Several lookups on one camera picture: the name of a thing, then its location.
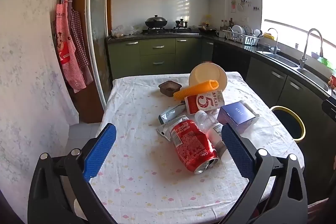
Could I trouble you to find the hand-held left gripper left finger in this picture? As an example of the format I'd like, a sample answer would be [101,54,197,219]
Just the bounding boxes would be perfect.
[28,123,117,224]

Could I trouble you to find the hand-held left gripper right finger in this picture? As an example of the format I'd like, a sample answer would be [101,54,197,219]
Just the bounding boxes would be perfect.
[218,124,308,224]

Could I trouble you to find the clear plastic lid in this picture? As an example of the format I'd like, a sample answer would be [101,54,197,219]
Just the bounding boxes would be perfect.
[236,118,274,147]

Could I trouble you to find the yellow rimmed trash bin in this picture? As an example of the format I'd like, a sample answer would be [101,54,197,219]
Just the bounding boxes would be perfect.
[270,106,306,142]

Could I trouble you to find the purple cardboard box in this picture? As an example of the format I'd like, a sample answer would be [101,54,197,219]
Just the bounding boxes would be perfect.
[217,101,259,126]

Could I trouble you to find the clear plastic bottle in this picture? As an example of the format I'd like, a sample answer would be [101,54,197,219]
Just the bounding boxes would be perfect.
[194,110,227,160]

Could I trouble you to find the red soda can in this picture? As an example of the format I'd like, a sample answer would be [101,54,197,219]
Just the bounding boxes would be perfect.
[170,119,219,175]

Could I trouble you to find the red and white milk carton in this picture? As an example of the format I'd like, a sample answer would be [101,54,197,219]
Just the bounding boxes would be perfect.
[184,90,225,114]

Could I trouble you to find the silver foil packet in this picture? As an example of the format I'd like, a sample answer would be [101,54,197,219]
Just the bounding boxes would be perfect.
[157,115,189,143]

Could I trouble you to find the orange ribbed roll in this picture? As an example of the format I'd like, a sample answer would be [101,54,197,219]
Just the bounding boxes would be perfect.
[173,79,219,101]

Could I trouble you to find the light blue foil packet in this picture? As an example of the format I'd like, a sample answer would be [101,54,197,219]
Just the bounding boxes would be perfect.
[158,104,187,125]

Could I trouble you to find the beige paper bowl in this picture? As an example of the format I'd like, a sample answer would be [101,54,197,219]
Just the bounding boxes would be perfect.
[188,63,228,92]

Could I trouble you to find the white dotted tablecloth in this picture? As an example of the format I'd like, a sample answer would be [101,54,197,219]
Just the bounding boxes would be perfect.
[89,72,306,224]

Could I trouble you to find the tall chrome faucet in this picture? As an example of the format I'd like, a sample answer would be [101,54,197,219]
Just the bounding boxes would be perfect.
[299,28,324,69]

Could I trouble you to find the steel kitchen sink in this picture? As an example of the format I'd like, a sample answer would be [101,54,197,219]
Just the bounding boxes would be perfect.
[256,51,330,92]

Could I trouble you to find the dark green sink cabinet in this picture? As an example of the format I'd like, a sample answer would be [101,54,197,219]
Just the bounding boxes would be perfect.
[213,42,336,203]

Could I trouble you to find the small chrome faucet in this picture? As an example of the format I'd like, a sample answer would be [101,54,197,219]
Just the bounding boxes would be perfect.
[268,28,281,54]

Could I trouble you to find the brown plastic tray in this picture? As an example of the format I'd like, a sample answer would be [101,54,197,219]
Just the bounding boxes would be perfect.
[158,80,182,97]

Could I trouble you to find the green kitchen base cabinet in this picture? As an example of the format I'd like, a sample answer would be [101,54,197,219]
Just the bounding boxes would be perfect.
[107,37,214,80]

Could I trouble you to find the white dish rack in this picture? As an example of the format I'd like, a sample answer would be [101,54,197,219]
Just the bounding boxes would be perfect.
[222,25,260,45]

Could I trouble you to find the red checked apron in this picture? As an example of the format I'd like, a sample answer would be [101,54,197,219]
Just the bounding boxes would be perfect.
[69,0,94,83]

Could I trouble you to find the red printed apron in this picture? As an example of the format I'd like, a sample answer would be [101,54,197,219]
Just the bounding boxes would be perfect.
[54,0,87,93]

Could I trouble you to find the white plastic bags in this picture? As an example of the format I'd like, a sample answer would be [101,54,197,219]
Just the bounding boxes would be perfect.
[112,25,142,38]

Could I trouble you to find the black gas stove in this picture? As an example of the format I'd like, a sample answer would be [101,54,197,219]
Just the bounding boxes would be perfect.
[142,27,193,35]

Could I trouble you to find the black wok with lid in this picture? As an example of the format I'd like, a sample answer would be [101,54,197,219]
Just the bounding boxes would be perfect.
[145,14,168,29]

